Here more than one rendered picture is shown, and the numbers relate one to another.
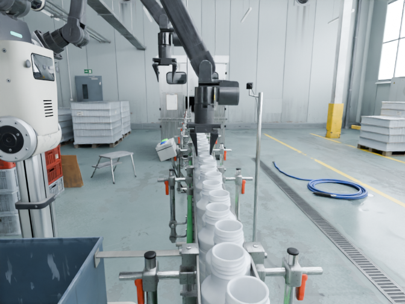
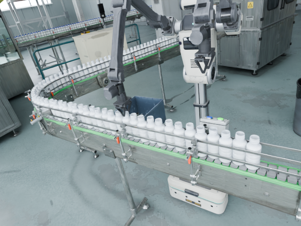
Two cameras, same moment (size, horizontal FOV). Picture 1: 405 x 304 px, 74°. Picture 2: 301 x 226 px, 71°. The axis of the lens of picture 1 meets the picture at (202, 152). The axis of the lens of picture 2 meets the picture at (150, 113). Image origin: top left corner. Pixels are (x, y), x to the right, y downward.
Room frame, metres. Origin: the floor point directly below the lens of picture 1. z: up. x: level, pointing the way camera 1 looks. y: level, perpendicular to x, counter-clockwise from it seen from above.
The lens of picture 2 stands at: (1.63, -0.78, 1.75)
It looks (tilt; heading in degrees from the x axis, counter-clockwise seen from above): 29 degrees down; 130
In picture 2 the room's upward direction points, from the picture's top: 11 degrees counter-clockwise
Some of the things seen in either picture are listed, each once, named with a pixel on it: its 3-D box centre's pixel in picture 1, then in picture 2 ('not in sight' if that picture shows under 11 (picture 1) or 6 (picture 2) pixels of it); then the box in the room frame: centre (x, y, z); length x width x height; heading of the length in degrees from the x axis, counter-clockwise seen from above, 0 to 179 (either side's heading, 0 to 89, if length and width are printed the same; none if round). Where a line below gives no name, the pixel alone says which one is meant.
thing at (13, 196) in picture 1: (9, 193); not in sight; (2.66, 2.02, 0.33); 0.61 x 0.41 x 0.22; 9
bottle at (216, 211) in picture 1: (217, 256); (83, 115); (0.38, -0.02, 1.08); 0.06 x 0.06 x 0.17
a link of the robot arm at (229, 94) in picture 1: (218, 84); (113, 85); (0.80, -0.05, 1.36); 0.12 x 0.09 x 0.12; 93
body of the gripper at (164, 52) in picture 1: (164, 54); (204, 46); (1.24, 0.16, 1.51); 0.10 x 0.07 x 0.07; 92
